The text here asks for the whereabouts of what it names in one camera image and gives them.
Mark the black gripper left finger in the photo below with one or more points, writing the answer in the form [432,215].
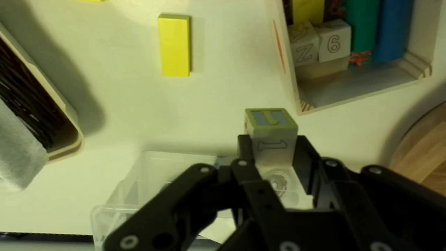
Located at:
[203,209]

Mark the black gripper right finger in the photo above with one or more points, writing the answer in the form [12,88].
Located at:
[380,209]

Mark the white cube block green-blue face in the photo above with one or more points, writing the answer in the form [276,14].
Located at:
[272,133]

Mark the yellow rectangular block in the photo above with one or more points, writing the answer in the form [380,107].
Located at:
[307,10]
[174,43]

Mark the white-rimmed wooden block box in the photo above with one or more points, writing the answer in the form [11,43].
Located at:
[362,85]

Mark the plain wooden block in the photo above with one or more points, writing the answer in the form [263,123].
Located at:
[322,68]

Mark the white cube block number six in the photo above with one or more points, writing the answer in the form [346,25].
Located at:
[334,42]

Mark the blue cylinder block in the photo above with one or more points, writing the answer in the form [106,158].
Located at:
[393,29]

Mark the white letter cube block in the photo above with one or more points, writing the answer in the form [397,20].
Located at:
[304,46]

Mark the green cylinder block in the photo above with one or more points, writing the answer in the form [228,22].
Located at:
[362,25]

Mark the clear plastic bin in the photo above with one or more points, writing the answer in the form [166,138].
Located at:
[153,181]

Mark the round wooden bowl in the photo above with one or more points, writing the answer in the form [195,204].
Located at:
[425,148]

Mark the dark brown inner tray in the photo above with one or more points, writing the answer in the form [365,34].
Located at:
[28,98]

